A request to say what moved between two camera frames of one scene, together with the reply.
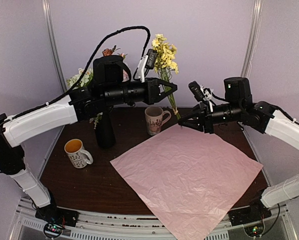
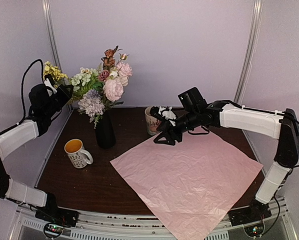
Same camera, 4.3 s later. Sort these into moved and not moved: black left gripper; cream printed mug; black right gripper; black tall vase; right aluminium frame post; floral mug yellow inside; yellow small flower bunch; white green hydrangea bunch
Moved: black left gripper; yellow small flower bunch; black right gripper
Not moved: black tall vase; cream printed mug; floral mug yellow inside; right aluminium frame post; white green hydrangea bunch
